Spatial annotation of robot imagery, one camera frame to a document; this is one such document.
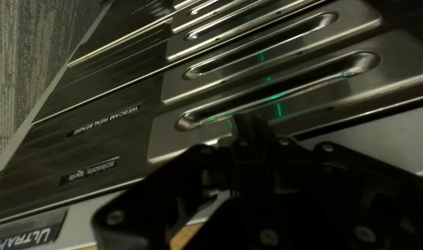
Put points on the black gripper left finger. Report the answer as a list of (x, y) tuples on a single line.
[(211, 184)]

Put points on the cabinet brand label plate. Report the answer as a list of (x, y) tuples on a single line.
[(26, 233)]

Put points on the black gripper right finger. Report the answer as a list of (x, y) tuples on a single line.
[(340, 198)]

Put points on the steel tool cabinet wooden top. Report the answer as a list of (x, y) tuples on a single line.
[(358, 133)]

